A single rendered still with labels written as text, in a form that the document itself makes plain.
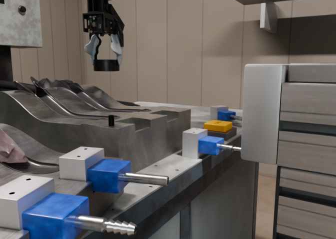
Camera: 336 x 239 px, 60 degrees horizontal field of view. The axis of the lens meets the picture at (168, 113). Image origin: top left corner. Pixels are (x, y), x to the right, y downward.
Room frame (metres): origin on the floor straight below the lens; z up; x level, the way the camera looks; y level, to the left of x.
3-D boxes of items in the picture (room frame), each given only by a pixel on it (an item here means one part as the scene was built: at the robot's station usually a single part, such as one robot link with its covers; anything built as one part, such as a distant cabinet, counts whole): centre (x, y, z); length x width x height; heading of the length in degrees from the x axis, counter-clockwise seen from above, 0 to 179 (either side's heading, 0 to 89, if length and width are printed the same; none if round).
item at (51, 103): (0.69, 0.22, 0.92); 0.35 x 0.16 x 0.09; 58
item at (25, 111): (0.71, 0.23, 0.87); 0.50 x 0.26 x 0.14; 58
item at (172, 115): (0.63, 0.01, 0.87); 0.05 x 0.05 x 0.04; 58
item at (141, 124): (0.53, 0.06, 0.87); 0.05 x 0.05 x 0.04; 58
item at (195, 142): (0.58, -0.10, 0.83); 0.13 x 0.05 x 0.05; 58
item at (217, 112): (0.94, -0.20, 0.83); 0.13 x 0.05 x 0.05; 31
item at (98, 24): (0.90, 0.20, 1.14); 0.09 x 0.08 x 0.12; 163
